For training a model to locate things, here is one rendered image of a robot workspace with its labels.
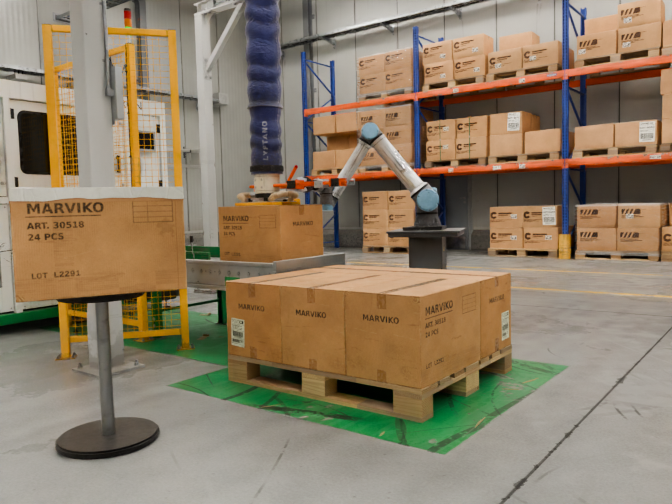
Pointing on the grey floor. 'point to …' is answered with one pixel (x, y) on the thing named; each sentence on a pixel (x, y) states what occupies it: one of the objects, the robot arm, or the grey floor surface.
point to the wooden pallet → (322, 382)
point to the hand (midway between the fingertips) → (298, 184)
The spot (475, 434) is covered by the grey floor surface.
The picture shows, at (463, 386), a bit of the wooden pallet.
